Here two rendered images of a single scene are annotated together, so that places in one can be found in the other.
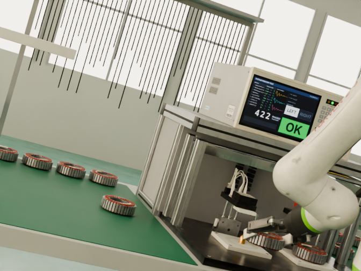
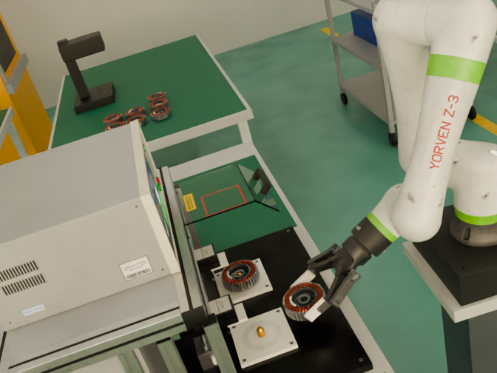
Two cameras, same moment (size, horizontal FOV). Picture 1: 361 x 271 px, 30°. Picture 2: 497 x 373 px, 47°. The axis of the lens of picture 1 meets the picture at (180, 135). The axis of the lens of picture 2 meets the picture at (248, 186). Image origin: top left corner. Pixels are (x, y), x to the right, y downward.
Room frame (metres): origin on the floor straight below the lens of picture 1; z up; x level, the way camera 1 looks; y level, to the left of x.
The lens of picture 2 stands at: (1.72, 0.78, 1.84)
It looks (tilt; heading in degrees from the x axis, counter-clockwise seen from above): 29 degrees down; 283
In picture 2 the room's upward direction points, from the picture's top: 16 degrees counter-clockwise
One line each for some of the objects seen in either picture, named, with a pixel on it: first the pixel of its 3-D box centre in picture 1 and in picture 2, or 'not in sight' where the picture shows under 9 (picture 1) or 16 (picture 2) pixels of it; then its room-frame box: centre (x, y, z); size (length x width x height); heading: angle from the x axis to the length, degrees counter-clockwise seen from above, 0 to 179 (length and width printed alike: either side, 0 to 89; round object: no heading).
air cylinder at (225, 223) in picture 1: (226, 225); (207, 349); (2.18, -0.23, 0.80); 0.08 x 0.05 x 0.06; 108
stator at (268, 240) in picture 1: (264, 239); (305, 300); (1.92, -0.32, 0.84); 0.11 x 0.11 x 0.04
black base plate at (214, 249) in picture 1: (271, 256); (248, 313); (2.09, -0.39, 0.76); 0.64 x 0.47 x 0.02; 108
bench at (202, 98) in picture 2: not in sight; (156, 140); (3.01, -2.59, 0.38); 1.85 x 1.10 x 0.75; 108
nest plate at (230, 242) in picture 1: (240, 244); (262, 336); (2.04, -0.28, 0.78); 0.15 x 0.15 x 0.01; 18
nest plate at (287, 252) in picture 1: (307, 260); (242, 281); (2.12, -0.51, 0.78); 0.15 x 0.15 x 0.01; 18
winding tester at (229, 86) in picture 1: (278, 108); (78, 214); (2.39, -0.31, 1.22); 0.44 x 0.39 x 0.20; 108
